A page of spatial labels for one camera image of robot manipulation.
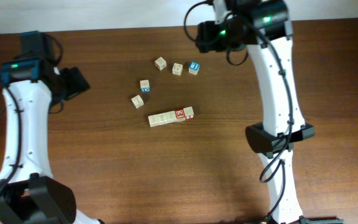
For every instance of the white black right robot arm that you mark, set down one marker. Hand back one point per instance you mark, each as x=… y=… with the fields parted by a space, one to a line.
x=263 y=29

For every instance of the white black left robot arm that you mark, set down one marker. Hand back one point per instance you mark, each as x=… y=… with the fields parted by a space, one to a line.
x=28 y=191

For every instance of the wooden block blue top face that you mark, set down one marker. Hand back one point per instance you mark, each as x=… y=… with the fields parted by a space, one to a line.
x=194 y=68

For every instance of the black base bracket bottom right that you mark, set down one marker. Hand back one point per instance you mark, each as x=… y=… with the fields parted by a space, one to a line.
x=320 y=221

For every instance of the wooden block with shell drawing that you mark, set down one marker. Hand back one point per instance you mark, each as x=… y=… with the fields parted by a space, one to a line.
x=137 y=101

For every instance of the wooden block top middle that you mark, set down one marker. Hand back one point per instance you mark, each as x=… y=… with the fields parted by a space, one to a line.
x=177 y=69

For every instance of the wooden block top left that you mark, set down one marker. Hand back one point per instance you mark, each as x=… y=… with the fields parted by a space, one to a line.
x=160 y=63

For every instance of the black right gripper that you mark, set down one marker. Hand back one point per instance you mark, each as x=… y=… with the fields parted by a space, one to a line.
x=207 y=38

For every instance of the wooden block red face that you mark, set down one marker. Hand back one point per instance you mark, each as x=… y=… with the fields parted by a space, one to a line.
x=189 y=113

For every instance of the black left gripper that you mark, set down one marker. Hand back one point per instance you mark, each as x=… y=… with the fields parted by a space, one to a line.
x=79 y=83

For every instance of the wooden block blue number five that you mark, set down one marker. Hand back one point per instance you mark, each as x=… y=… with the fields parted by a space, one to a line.
x=144 y=85

